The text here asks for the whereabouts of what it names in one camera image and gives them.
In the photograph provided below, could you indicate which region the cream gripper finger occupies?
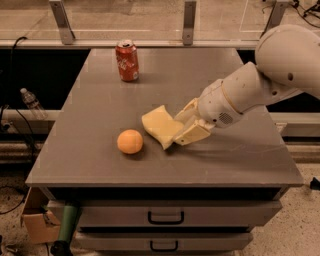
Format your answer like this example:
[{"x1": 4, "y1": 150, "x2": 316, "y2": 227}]
[
  {"x1": 174, "y1": 98, "x2": 199, "y2": 123},
  {"x1": 173, "y1": 119, "x2": 214, "y2": 146}
]

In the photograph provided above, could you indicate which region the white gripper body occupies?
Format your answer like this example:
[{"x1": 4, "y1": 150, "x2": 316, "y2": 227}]
[{"x1": 197, "y1": 79, "x2": 243, "y2": 128}]

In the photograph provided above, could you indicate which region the yellow sponge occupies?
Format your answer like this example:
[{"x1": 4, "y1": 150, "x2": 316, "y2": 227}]
[{"x1": 142, "y1": 105, "x2": 184, "y2": 150}]

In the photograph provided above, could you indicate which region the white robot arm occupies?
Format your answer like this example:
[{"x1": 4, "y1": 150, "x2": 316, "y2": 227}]
[{"x1": 173, "y1": 25, "x2": 320, "y2": 145}]

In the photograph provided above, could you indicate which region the orange fruit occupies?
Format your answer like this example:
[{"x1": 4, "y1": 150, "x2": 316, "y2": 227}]
[{"x1": 117, "y1": 129, "x2": 143, "y2": 154}]

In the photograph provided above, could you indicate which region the grey drawer cabinet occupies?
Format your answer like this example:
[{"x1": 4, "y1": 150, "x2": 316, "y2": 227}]
[{"x1": 27, "y1": 48, "x2": 303, "y2": 256}]

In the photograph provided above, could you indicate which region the red soda can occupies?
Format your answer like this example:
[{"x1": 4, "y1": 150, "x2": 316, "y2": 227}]
[{"x1": 115, "y1": 39, "x2": 139, "y2": 82}]

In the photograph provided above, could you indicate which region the black object on floor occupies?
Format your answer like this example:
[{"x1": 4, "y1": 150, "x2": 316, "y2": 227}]
[{"x1": 310, "y1": 178, "x2": 320, "y2": 190}]

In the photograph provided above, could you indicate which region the green cylinder tool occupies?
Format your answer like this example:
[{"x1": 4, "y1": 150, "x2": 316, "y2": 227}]
[{"x1": 50, "y1": 201, "x2": 81, "y2": 256}]

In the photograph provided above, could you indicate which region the clear plastic water bottle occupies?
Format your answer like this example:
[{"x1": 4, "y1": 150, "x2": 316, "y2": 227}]
[{"x1": 20, "y1": 88, "x2": 48, "y2": 120}]

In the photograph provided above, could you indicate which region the cardboard box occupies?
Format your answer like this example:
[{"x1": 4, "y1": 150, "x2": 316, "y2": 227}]
[{"x1": 21, "y1": 188, "x2": 60, "y2": 244}]

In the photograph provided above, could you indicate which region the middle metal railing bracket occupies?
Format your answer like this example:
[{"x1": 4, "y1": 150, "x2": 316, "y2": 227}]
[{"x1": 182, "y1": 0, "x2": 197, "y2": 46}]

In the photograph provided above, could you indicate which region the metal railing bracket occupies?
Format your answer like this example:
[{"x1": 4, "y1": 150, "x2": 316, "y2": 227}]
[
  {"x1": 262, "y1": 0, "x2": 289, "y2": 35},
  {"x1": 182, "y1": 0, "x2": 197, "y2": 46},
  {"x1": 49, "y1": 0, "x2": 75, "y2": 45}
]

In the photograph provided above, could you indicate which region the upper drawer black handle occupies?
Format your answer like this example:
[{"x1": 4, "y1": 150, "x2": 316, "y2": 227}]
[{"x1": 147, "y1": 211, "x2": 185, "y2": 225}]

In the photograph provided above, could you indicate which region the drawer black handle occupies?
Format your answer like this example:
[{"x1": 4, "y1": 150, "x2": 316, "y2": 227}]
[
  {"x1": 149, "y1": 241, "x2": 179, "y2": 253},
  {"x1": 147, "y1": 211, "x2": 185, "y2": 225}
]

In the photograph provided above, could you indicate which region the right metal railing bracket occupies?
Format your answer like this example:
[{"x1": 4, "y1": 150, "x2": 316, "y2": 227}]
[{"x1": 262, "y1": 0, "x2": 289, "y2": 35}]

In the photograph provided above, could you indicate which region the lower drawer black handle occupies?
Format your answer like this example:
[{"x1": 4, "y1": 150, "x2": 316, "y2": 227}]
[{"x1": 149, "y1": 241, "x2": 179, "y2": 253}]

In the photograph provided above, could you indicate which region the black cables top right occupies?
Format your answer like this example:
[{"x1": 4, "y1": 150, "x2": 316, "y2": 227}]
[{"x1": 261, "y1": 0, "x2": 320, "y2": 30}]

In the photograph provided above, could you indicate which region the left metal railing bracket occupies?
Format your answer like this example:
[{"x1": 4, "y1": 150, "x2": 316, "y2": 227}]
[{"x1": 49, "y1": 0, "x2": 75, "y2": 45}]

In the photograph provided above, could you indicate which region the black cable left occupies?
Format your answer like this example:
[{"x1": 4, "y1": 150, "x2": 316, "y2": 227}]
[{"x1": 0, "y1": 36, "x2": 38, "y2": 164}]

